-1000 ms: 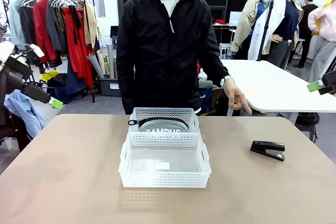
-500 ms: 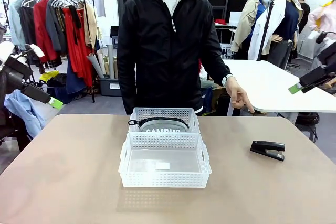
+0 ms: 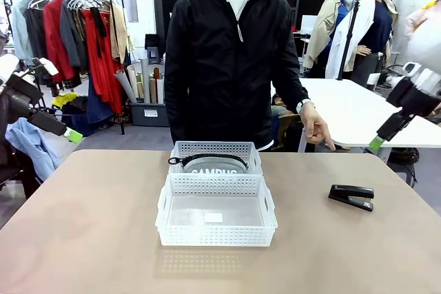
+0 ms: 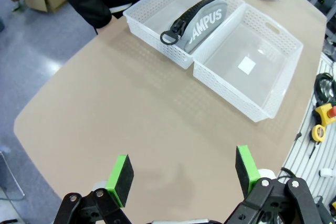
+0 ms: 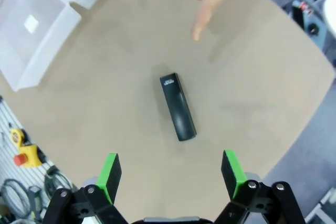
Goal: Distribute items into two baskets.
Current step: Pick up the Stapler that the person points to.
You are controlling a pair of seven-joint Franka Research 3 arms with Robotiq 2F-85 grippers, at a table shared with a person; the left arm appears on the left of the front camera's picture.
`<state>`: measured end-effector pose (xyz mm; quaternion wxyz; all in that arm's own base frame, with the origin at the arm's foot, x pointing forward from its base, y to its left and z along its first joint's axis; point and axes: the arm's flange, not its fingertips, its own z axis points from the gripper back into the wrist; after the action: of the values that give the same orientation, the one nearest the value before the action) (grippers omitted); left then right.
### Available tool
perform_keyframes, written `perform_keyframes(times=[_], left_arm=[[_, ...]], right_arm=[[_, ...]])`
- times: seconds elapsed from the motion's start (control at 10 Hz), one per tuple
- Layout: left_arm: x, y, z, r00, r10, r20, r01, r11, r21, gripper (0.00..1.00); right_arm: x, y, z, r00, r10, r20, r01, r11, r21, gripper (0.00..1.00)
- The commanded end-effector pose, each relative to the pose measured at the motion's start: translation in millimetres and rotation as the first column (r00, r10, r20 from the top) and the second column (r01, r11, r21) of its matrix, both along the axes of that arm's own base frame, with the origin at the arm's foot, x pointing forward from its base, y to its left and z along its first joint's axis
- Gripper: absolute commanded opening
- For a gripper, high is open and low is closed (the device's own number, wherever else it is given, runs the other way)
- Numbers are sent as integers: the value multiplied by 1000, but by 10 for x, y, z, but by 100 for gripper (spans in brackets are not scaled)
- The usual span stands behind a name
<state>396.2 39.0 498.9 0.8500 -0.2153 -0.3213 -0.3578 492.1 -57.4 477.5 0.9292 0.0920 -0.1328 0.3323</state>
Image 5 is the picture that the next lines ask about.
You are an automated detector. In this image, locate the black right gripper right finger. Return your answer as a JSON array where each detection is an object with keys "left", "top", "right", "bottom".
[{"left": 214, "top": 150, "right": 307, "bottom": 224}]

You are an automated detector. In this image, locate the white square sticker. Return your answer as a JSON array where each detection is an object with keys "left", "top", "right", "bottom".
[{"left": 23, "top": 15, "right": 40, "bottom": 34}]

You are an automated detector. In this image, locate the large translucent plastic basket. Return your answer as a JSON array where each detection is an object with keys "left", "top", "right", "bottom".
[{"left": 0, "top": 0, "right": 82, "bottom": 92}]

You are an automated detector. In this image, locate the yellow tape measure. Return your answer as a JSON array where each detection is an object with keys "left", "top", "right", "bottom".
[{"left": 9, "top": 128, "right": 26, "bottom": 148}]

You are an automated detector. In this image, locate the black device with red label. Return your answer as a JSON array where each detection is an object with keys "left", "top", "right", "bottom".
[{"left": 290, "top": 0, "right": 330, "bottom": 40}]

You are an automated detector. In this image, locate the black coiled cable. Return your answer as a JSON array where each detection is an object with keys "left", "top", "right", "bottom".
[{"left": 44, "top": 165, "right": 72, "bottom": 201}]

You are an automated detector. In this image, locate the yellow emergency stop box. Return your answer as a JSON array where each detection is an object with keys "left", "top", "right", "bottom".
[{"left": 13, "top": 144, "right": 45, "bottom": 169}]

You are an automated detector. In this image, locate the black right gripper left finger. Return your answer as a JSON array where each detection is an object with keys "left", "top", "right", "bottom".
[{"left": 46, "top": 153, "right": 127, "bottom": 224}]

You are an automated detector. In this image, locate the grey coiled cable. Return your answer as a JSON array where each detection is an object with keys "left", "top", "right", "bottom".
[{"left": 0, "top": 178, "right": 33, "bottom": 220}]

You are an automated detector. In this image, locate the black remote control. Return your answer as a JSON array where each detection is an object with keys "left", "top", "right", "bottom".
[{"left": 159, "top": 72, "right": 197, "bottom": 142}]

